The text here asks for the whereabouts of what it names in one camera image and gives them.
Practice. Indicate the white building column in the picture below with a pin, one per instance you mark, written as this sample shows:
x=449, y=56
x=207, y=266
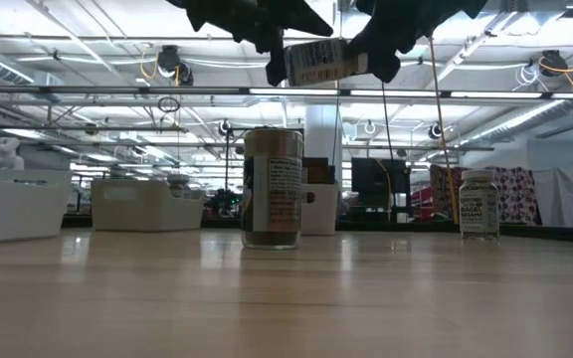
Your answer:
x=322, y=134

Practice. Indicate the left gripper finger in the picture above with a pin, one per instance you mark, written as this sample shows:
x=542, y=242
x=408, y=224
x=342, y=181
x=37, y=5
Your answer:
x=276, y=59
x=301, y=20

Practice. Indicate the black screen on stand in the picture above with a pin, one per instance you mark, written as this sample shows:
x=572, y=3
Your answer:
x=378, y=181

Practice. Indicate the large white plastic bin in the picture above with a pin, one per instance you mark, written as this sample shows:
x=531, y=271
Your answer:
x=13, y=209

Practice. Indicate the floral patterned cloth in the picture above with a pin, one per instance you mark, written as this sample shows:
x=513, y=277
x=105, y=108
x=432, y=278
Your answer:
x=515, y=194

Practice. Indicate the brown spice jar tan lid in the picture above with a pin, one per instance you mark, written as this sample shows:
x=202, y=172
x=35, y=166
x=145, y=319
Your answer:
x=271, y=199

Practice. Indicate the overhead light rail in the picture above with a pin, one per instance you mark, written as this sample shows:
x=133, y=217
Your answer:
x=465, y=93

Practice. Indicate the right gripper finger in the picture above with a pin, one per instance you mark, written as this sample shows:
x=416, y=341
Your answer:
x=386, y=67
x=365, y=42

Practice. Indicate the white draped cloth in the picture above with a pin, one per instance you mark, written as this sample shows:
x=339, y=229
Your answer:
x=560, y=199

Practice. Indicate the bagel seasoning jar white lid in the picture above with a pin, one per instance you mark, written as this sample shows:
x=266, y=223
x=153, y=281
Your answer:
x=178, y=185
x=478, y=209
x=316, y=62

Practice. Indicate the white humanoid figure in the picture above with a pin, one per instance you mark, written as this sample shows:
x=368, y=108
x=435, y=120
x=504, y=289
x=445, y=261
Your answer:
x=5, y=156

